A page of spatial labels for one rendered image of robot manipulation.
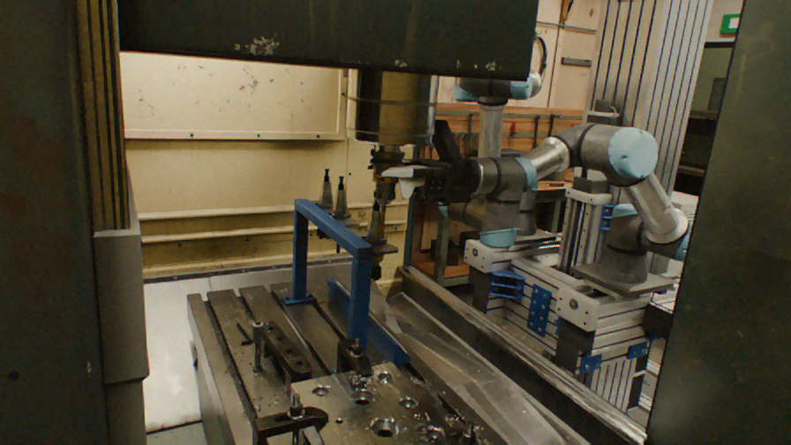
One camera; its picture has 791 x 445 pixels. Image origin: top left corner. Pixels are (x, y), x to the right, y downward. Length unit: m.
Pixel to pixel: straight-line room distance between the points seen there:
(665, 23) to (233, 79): 1.41
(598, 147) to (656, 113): 0.65
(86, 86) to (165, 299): 1.38
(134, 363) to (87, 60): 0.34
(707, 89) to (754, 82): 4.63
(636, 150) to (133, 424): 1.13
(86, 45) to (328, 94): 1.42
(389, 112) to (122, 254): 0.46
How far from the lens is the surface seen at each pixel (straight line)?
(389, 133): 0.87
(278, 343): 1.31
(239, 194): 1.94
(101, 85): 0.62
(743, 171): 1.23
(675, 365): 1.37
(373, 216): 1.22
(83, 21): 0.62
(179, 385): 1.72
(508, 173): 1.08
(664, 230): 1.61
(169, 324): 1.86
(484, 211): 1.13
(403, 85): 0.87
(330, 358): 1.37
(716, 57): 5.86
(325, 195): 1.51
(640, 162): 1.36
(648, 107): 1.94
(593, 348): 1.75
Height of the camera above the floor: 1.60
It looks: 15 degrees down
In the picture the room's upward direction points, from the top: 4 degrees clockwise
